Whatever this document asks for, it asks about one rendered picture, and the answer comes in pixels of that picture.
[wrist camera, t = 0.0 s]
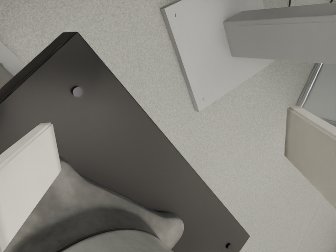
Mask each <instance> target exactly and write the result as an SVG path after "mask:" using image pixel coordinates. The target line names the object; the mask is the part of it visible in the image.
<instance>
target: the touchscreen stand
mask: <svg viewBox="0 0 336 252"><path fill-rule="evenodd" d="M161 13H162V16H163V19H164V22H165V24H166V27H167V30H168V33H169V36H170V39H171V42H172V45H173V48H174V51H175V53H176V56H177V59H178V62H179V65H180V68H181V71H182V74H183V77H184V80H185V82H186V85H187V88H188V91H189V94H190V97H191V100H192V103H193V106H194V109H195V111H197V112H201V111H202V110H203V109H205V108H206V107H208V106H209V105H211V104H212V103H214V102H215V101H217V100H218V99H220V98H221V97H223V96H224V95H226V94H227V93H229V92H230V91H232V90H233V89H235V88H236V87H238V86H239V85H241V84H242V83H244V82H245V81H246V80H248V79H249V78H251V77H252V76H254V75H255V74H257V73H258V72H260V71H261V70H263V69H264V68H266V67H267V66H269V65H270V64H272V63H273V62H274V60H277V61H290V62H304V63H317V64H331V65H336V2H333V3H323V4H312V5H302V6H292V7H281V8H271V9H264V4H263V0H179V1H177V2H175V3H173V4H171V5H169V6H167V7H164V8H162V9H161Z"/></svg>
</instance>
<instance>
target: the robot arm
mask: <svg viewBox="0 0 336 252"><path fill-rule="evenodd" d="M284 156H285V157H286V158H287V159H288V160H289V161H290V162H291V163H292V164H293V165H294V166H295V167H296V168H297V169H298V170H299V171H300V172H301V173H302V174H303V176H304V177H305V178H306V179H307V180H308V181H309V182H310V183H311V184H312V185H313V186H314V187H315V188H316V189H317V190H318V191H319V192H320V193H321V195H322V196H323V197H324V198H325V199H326V200H327V201H328V202H329V203H330V204H331V205H332V206H333V207H334V208H335V209H336V127H335V126H333V125H331V124H329V123H328V122H326V121H324V120H322V119H321V118H319V117H317V116H316V115H314V114H312V113H310V112H309V111H307V110H305V109H303V108H302V107H300V106H290V107H289V108H288V109H287V118H286V135H285V152H284ZM184 227H185V226H184V223H183V221H182V220H181V219H180V218H179V217H178V216H176V215H175V214H174V213H171V212H157V211H154V210H151V209H149V208H147V207H145V206H143V205H141V204H139V203H137V202H135V201H133V200H131V199H128V198H126V197H124V196H122V195H120V194H118V193H116V192H114V191H112V190H110V189H108V188H106V187H103V186H101V185H99V184H97V183H95V182H93V181H91V180H89V179H87V178H85V177H83V176H82V175H80V174H79V173H78V172H77V171H76V170H75V169H74V168H73V167H72V166H71V165H70V164H69V163H68V162H67V161H66V160H65V159H64V158H62V157H60V156H59V152H58V147H57V141H56V136H55V131H54V126H53V124H51V123H41V124H40V125H38V126H37V127H36V128H34V129H33V130H32V131H31V132H29V133H28V134H27V135H25V136H24V137H23V138H22V139H20V140H19V141H18V142H16V143H15V144H14V145H13V146H11V147H10V148H9V149H8V150H6V151H5V152H4V153H2V154H1V155H0V252H173V251H172V248H173V247H174V246H175V245H176V244H177V243H178V241H179V240H180V239H181V237H182V235H183V233H184Z"/></svg>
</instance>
